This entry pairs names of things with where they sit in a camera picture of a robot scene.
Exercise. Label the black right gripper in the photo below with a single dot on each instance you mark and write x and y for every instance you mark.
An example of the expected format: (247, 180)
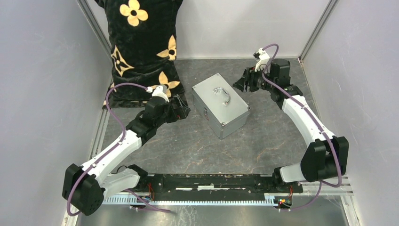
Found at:
(247, 80)

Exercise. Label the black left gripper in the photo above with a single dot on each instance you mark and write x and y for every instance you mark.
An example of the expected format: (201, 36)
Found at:
(181, 112)

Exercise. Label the silver metal case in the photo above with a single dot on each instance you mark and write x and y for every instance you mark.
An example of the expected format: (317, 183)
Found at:
(222, 107)

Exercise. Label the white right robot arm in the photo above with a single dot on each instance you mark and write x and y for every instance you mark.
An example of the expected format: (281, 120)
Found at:
(325, 158)

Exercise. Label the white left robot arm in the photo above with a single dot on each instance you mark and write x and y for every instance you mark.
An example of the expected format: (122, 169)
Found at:
(88, 185)

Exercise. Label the black floral velvet cloth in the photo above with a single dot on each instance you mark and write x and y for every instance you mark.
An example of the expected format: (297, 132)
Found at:
(142, 35)

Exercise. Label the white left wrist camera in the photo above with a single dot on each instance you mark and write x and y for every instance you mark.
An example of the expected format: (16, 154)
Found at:
(158, 91)

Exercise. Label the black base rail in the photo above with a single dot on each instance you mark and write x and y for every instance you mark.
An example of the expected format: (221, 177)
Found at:
(214, 187)

